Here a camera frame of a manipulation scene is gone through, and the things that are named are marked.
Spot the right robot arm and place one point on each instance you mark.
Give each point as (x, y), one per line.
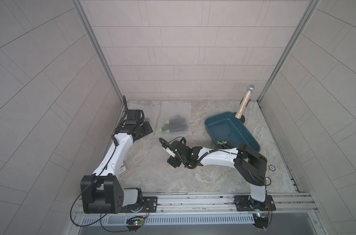
(248, 162)

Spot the aluminium mounting rail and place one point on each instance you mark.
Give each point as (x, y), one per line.
(227, 203)

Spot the eggplant at bin front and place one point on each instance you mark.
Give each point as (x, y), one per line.
(222, 144)

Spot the clear zip-top bag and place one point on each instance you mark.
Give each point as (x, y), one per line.
(151, 113)
(148, 169)
(171, 110)

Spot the left controller board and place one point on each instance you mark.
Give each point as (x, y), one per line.
(134, 223)

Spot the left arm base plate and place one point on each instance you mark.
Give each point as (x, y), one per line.
(147, 204)

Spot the controller board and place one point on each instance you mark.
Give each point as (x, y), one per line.
(261, 220)
(134, 223)

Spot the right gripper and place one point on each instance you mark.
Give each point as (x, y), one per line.
(172, 161)

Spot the right controller board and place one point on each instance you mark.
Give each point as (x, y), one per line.
(261, 220)

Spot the teal plastic bin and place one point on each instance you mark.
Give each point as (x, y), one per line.
(225, 127)

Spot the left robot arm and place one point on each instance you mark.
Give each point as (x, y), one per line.
(101, 191)

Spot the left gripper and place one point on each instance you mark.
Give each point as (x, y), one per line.
(147, 129)

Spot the small printed card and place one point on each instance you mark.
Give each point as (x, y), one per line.
(123, 170)

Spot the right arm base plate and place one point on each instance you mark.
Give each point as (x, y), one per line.
(254, 203)

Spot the blue poker chip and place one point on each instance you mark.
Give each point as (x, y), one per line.
(272, 168)

